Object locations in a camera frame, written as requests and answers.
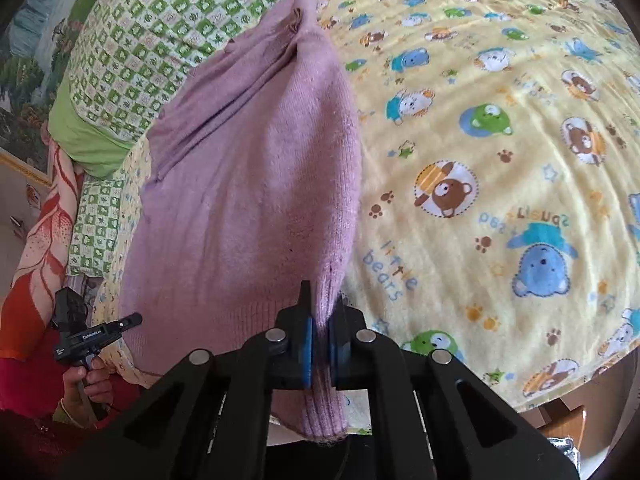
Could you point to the yellow bear print blanket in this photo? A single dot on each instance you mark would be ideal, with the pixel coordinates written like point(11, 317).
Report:
point(480, 160)

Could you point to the landscape wall poster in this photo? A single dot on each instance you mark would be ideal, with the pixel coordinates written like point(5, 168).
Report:
point(35, 50)

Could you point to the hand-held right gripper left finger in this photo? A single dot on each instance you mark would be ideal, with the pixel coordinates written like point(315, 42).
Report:
point(305, 347)

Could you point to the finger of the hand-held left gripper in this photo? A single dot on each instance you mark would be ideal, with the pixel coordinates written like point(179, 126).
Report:
point(129, 320)

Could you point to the pink knitted sweater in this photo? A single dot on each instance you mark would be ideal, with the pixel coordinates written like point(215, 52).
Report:
point(250, 170)

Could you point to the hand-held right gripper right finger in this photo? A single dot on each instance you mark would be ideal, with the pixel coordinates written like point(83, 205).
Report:
point(334, 350)

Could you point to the orange floral blanket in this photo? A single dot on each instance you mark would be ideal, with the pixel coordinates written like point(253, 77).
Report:
point(42, 260)

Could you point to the person's left hand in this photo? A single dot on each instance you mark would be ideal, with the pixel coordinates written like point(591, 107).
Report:
point(82, 385)

